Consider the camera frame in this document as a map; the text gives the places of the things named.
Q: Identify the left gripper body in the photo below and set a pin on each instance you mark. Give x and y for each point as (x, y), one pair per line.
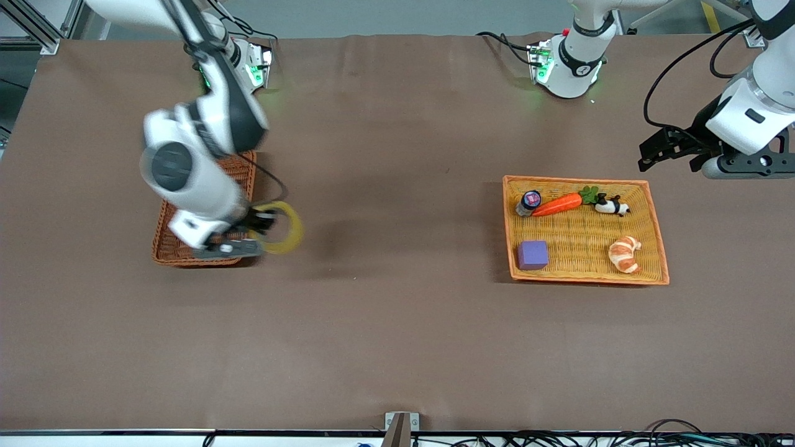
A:
(697, 131)

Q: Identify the clear yellowish tape roll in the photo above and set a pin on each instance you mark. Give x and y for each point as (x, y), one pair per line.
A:
(293, 239)

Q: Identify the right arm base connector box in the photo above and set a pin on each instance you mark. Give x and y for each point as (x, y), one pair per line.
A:
(261, 67)

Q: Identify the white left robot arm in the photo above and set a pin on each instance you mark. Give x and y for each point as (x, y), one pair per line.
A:
(577, 56)

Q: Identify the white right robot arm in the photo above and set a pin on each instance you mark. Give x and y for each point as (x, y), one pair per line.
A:
(211, 118)

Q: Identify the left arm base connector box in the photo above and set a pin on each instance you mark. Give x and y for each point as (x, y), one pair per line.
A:
(540, 62)

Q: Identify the brown wicker basket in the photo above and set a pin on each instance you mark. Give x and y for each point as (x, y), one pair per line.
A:
(168, 248)

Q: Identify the orange wicker basket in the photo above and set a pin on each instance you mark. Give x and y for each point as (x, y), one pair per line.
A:
(584, 273)

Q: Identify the black white panda toy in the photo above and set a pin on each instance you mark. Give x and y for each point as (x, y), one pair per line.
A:
(607, 205)

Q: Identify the toy croissant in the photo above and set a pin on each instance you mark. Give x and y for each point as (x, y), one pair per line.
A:
(624, 254)

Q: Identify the orange toy carrot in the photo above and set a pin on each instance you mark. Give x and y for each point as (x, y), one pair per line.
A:
(559, 203)

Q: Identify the small dark-capped bottle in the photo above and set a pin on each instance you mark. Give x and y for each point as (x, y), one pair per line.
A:
(530, 202)

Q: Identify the white stand legs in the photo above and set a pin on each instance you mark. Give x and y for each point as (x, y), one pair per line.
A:
(646, 15)

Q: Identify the purple cube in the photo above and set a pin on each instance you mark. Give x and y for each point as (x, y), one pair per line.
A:
(533, 256)

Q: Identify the brown table cloth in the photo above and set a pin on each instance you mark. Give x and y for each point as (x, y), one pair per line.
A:
(397, 323)

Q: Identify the aluminium frame post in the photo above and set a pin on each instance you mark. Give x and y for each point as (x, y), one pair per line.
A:
(49, 45)
(753, 41)

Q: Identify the white table edge rail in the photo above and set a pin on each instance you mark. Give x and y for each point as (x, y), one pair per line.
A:
(124, 441)

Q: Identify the metal table edge bracket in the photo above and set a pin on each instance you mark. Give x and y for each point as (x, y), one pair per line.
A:
(402, 428)

